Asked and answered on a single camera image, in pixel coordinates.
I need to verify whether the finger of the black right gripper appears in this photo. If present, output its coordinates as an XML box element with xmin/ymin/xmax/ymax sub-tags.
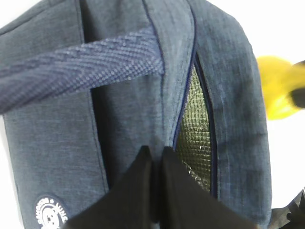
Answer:
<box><xmin>289</xmin><ymin>61</ymin><xmax>305</xmax><ymax>108</ymax></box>

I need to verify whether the dark blue lunch bag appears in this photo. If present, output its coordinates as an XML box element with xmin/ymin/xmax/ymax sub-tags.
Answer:
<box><xmin>0</xmin><ymin>0</ymin><xmax>272</xmax><ymax>229</ymax></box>

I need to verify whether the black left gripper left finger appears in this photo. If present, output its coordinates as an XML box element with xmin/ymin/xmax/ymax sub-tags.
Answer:
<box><xmin>65</xmin><ymin>146</ymin><xmax>152</xmax><ymax>229</ymax></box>

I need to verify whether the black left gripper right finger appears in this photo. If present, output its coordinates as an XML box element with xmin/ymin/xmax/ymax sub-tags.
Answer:
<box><xmin>162</xmin><ymin>147</ymin><xmax>257</xmax><ymax>229</ymax></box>

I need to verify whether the yellow pear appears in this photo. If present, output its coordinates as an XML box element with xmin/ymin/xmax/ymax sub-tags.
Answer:
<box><xmin>257</xmin><ymin>56</ymin><xmax>305</xmax><ymax>121</ymax></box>

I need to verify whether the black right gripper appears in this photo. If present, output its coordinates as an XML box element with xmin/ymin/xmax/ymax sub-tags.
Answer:
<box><xmin>271</xmin><ymin>189</ymin><xmax>305</xmax><ymax>229</ymax></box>

